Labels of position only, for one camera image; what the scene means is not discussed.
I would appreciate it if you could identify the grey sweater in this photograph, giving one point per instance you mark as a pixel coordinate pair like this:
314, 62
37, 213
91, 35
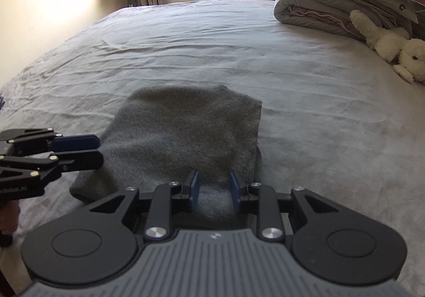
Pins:
179, 130

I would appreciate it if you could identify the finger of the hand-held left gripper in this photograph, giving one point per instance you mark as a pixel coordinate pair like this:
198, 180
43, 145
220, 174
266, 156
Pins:
83, 160
74, 142

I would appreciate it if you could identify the white plush bunny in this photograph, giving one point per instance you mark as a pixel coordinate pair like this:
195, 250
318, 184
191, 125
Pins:
395, 44

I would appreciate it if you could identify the person's left hand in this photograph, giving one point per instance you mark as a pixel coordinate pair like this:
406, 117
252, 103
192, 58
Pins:
8, 217

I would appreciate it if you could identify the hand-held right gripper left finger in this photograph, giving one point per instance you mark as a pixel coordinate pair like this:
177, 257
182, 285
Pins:
194, 189

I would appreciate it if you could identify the bed with grey sheet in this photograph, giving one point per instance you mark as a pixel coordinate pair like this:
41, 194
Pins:
298, 117

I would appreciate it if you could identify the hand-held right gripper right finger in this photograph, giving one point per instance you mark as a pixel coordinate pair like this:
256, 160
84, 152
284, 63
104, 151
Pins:
235, 190

